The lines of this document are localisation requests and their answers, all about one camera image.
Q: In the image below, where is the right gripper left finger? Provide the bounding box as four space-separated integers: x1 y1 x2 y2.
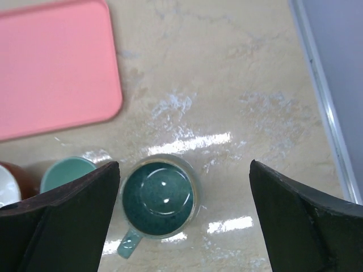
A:
1 161 120 271

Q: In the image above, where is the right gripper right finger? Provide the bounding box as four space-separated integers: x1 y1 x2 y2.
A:
249 160 362 271

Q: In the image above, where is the small teal mug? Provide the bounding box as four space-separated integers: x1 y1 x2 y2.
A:
40 156 97 193

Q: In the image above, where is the dark red mug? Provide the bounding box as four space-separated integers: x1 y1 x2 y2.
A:
1 161 39 207

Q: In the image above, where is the teal mug back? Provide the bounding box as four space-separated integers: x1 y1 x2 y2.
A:
117 154 202 259

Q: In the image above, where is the pink tray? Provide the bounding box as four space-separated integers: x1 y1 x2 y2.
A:
1 1 123 141

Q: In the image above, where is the aluminium frame rail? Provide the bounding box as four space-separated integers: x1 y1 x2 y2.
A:
289 1 362 204

